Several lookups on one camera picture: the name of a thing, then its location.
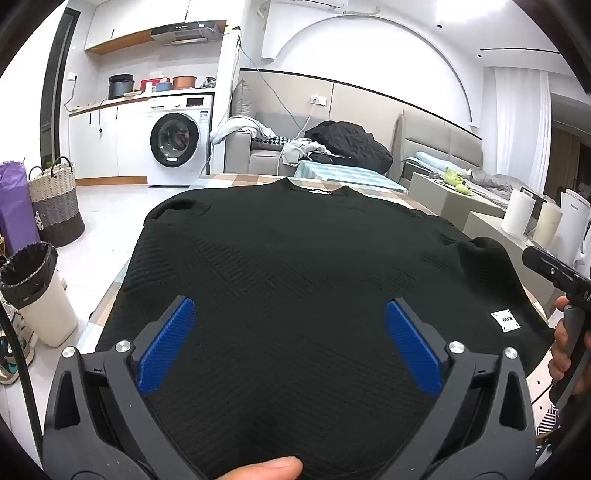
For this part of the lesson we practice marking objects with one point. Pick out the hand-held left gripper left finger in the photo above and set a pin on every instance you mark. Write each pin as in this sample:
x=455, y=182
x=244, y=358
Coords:
x=166, y=346

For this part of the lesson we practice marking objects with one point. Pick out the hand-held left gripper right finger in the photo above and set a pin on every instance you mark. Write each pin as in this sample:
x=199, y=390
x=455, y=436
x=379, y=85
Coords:
x=411, y=346

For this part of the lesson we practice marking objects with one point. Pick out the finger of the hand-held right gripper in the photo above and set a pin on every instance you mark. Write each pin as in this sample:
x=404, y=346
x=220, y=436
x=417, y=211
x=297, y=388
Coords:
x=547, y=267

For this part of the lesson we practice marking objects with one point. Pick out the black knit sweater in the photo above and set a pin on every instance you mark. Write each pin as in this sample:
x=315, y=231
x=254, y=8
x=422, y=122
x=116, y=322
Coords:
x=300, y=277

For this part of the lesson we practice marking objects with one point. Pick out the pale crumpled clothes pile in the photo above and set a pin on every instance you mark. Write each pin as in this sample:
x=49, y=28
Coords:
x=300, y=150

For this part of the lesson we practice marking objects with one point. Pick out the person's right hand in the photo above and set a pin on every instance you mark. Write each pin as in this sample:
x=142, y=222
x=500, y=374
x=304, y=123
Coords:
x=560, y=334

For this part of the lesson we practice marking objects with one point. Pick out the person's left hand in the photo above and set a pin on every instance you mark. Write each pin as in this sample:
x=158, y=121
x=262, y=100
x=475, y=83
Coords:
x=263, y=468

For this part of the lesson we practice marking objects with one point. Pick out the cream cylinder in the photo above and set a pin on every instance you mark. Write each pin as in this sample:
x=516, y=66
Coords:
x=547, y=226

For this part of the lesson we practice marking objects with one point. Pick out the white humidifier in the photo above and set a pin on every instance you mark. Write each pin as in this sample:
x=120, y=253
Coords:
x=577, y=221

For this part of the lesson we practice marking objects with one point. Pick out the paper towel roll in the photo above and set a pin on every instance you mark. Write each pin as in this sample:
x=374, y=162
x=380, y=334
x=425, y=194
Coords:
x=517, y=212

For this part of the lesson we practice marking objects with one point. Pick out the beige low cabinet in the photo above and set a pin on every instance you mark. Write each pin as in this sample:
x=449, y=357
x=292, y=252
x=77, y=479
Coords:
x=443, y=207
x=489, y=230

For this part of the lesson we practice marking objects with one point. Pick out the black white patterned cloth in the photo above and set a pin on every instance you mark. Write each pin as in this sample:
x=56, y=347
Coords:
x=548, y=422

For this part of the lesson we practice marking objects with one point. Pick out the grey duvet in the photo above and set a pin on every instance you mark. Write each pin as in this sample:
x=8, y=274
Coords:
x=494, y=184

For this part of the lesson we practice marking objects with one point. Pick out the brown wooden wardrobe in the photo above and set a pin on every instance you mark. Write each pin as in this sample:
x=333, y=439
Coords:
x=568, y=157

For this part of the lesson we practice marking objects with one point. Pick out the white trash bin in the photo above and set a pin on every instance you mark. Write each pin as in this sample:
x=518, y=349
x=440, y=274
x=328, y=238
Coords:
x=46, y=314

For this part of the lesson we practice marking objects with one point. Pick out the green toy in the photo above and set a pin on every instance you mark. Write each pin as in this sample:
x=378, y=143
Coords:
x=455, y=177

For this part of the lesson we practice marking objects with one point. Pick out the white curtain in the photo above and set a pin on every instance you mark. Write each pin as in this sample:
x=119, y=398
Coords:
x=521, y=129

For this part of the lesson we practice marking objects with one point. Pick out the sneakers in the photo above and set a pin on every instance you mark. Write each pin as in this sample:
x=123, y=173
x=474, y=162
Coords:
x=11, y=360

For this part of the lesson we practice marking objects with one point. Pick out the light blue pillow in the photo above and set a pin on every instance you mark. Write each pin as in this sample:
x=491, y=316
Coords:
x=431, y=160

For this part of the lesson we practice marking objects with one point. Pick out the bed with beige headboard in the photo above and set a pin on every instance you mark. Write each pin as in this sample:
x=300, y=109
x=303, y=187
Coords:
x=443, y=138

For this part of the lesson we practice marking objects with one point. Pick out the woven laundry basket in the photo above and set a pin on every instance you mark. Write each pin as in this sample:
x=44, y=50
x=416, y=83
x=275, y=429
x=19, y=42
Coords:
x=57, y=207

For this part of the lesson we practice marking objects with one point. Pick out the white washing machine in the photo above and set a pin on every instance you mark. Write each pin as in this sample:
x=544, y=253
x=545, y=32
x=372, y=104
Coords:
x=196, y=168

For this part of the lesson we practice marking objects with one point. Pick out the checked brown blue tablecloth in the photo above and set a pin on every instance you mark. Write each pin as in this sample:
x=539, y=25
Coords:
x=249, y=180

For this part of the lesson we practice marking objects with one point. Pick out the purple bag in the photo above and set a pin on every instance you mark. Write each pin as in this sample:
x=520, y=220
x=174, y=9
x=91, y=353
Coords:
x=16, y=207

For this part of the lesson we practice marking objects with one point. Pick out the grey sofa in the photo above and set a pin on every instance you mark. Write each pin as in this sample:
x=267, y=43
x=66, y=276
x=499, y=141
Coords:
x=263, y=161

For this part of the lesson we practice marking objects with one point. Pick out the black puffy jacket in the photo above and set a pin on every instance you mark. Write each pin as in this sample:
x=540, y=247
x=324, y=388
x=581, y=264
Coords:
x=351, y=145

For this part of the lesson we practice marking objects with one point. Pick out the white kitchen counter cabinet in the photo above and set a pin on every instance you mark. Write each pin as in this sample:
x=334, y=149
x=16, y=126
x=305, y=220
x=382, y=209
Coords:
x=111, y=143

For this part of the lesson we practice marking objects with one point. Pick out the white garment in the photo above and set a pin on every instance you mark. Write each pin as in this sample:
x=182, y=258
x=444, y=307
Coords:
x=235, y=127

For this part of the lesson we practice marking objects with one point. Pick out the houndstooth pillow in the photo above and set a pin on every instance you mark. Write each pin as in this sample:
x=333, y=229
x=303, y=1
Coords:
x=270, y=141

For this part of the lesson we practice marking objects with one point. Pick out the grey sofa cushion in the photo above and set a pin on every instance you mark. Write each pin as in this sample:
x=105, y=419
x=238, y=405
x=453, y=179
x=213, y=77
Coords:
x=244, y=99

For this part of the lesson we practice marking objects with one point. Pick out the blue bowl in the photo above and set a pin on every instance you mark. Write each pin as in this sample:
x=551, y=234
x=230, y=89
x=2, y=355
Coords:
x=164, y=87

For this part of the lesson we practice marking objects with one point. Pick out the red box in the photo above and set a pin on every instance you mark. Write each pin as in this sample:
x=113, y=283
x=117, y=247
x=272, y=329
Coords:
x=148, y=85

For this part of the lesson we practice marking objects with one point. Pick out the black rice cooker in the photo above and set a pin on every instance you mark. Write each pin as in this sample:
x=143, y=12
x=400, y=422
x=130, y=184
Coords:
x=121, y=86

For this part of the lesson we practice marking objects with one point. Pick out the copper pot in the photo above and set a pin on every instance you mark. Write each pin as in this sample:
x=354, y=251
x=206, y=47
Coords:
x=184, y=83

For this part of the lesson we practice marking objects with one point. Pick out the black door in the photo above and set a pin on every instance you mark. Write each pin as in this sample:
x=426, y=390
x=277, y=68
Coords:
x=53, y=92

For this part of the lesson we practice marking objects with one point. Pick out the silver range hood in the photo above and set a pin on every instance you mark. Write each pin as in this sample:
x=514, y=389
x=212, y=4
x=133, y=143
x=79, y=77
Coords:
x=180, y=33

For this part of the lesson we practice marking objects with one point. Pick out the white upper cabinets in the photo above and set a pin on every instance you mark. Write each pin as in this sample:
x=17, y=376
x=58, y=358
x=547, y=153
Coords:
x=138, y=23

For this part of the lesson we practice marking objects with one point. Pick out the wall outlet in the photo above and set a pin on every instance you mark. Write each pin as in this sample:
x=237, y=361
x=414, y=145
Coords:
x=318, y=99

